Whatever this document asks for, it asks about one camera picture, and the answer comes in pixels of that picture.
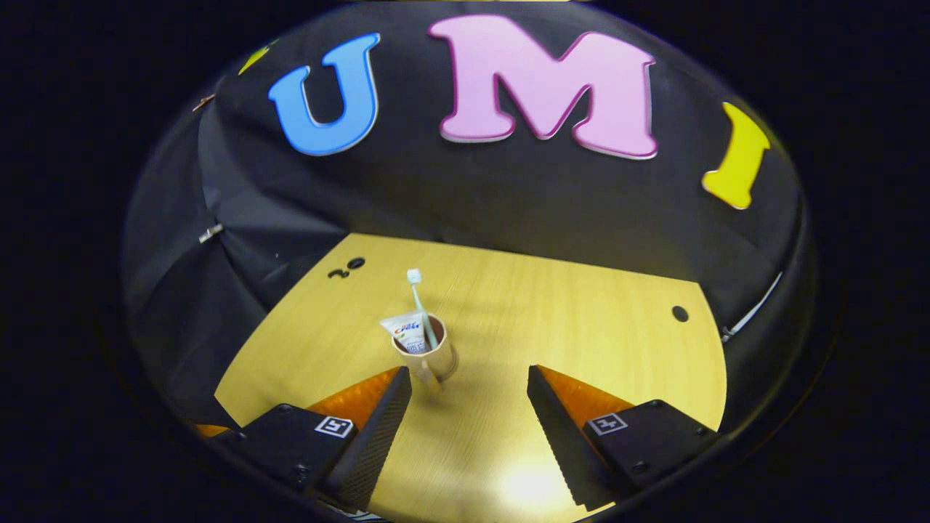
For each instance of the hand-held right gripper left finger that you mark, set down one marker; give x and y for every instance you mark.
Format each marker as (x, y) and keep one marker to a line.
(374, 439)

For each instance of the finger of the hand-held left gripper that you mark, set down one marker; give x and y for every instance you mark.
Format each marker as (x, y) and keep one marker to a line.
(212, 431)

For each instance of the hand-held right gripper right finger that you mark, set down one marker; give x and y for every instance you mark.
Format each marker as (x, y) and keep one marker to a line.
(556, 443)

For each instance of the beige cup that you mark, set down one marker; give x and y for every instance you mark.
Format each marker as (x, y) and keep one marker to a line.
(439, 363)

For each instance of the white toothpaste tube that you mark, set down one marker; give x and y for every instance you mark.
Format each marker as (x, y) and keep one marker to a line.
(408, 333)

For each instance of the light blue toothbrush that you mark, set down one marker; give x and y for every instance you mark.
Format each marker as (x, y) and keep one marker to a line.
(419, 301)

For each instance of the wooden desktop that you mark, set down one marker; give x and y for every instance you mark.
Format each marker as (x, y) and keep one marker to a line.
(581, 327)

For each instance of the silver clip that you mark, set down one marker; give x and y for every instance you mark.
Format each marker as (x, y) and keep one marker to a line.
(211, 232)

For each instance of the black backdrop cloth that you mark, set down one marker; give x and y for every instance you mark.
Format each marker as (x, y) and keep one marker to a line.
(508, 189)

